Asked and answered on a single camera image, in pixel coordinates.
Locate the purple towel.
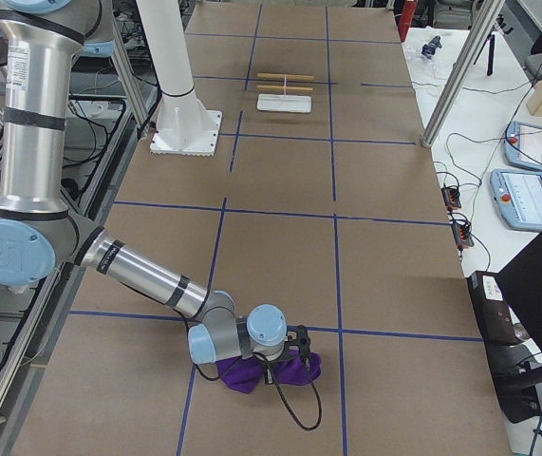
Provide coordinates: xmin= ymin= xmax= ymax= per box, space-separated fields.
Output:
xmin=215 ymin=352 xmax=322 ymax=394

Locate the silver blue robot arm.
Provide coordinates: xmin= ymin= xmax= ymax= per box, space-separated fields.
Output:
xmin=0 ymin=1 xmax=288 ymax=365

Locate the white towel rack base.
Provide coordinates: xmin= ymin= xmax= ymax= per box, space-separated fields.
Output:
xmin=256 ymin=93 xmax=312 ymax=114

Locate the wooden rack rod inner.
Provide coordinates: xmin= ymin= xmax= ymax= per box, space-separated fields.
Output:
xmin=256 ymin=85 xmax=313 ymax=93

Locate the wooden rack rod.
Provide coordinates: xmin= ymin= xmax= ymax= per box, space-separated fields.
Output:
xmin=256 ymin=72 xmax=315 ymax=82
xmin=256 ymin=85 xmax=313 ymax=93

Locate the wooden rack rod outer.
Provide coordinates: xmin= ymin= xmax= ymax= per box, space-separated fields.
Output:
xmin=256 ymin=72 xmax=315 ymax=82

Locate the dark blue folded umbrella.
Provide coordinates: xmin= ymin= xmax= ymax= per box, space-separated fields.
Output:
xmin=421 ymin=35 xmax=442 ymax=59

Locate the black computer box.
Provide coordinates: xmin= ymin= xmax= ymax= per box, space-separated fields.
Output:
xmin=467 ymin=271 xmax=530 ymax=346

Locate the blue teach pendant near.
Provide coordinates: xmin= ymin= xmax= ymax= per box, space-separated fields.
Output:
xmin=489 ymin=169 xmax=542 ymax=232

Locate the blue teach pendant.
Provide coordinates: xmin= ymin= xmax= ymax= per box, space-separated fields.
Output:
xmin=504 ymin=121 xmax=542 ymax=172
xmin=489 ymin=169 xmax=542 ymax=232

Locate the blue teach pendant far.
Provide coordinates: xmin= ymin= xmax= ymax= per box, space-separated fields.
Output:
xmin=504 ymin=121 xmax=542 ymax=172

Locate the white pedestal base plate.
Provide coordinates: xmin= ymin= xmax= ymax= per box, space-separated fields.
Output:
xmin=150 ymin=107 xmax=223 ymax=157

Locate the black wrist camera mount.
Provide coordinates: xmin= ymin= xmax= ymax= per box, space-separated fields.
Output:
xmin=277 ymin=325 xmax=311 ymax=369

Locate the black camera cable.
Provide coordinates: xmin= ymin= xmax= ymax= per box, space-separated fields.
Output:
xmin=194 ymin=353 xmax=324 ymax=431

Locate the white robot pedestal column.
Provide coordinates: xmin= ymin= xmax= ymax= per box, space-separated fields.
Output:
xmin=137 ymin=0 xmax=206 ymax=130

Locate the aluminium frame post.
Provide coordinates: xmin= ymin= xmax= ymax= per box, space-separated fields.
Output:
xmin=421 ymin=0 xmax=505 ymax=148

